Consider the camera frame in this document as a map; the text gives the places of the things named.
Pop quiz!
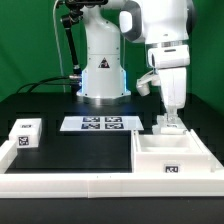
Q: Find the white cabinet body box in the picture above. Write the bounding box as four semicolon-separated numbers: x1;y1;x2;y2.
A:
131;130;215;174

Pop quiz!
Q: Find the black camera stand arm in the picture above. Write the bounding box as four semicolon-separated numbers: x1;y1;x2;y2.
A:
59;0;109;75

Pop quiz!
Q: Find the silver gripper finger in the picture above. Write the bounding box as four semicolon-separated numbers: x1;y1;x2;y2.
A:
167;113;177;124

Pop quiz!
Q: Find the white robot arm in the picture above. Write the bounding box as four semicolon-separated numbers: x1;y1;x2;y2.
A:
78;0;195;122

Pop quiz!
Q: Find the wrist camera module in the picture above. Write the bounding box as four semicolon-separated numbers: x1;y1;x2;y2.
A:
136;71;159;96

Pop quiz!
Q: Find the white cabinet door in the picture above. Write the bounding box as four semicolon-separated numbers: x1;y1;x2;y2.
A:
152;114;187;135

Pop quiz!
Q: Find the small white cabinet top box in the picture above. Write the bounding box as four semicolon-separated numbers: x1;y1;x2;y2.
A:
9;118;42;148

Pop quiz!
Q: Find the white marker sheet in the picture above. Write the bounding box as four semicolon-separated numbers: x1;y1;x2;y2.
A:
60;116;143;131

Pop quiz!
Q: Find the white U-shaped fence frame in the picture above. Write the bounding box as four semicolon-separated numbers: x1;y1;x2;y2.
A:
0;140;224;198

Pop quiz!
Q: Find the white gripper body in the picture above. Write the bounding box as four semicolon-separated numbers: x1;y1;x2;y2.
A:
147;45;190;114

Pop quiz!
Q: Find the white hanging cable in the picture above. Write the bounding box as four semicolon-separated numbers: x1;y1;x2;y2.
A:
52;0;67;94

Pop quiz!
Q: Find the black cable bundle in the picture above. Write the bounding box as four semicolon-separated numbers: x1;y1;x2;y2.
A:
15;75;82;94

